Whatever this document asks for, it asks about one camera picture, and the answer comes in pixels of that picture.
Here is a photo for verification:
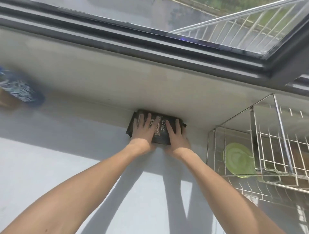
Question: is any person's right hand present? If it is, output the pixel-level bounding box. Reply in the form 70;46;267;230
165;118;192;158

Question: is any person's left hand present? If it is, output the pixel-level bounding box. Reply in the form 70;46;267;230
130;112;157;152

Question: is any black wet wipes packet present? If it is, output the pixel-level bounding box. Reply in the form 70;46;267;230
125;109;188;146

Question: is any person's left forearm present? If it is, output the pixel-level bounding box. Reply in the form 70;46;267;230
0;144;155;234

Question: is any person's right forearm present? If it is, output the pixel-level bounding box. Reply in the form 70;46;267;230
172;151;288;234

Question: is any green plate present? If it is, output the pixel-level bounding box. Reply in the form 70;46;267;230
223;142;257;179

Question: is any blue printed bottle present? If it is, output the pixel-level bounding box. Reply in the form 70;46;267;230
0;66;46;108

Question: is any dark grey window frame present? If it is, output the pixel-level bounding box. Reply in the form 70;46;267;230
0;0;309;97

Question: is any metal wire dish rack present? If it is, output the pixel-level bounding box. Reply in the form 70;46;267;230
206;93;309;218

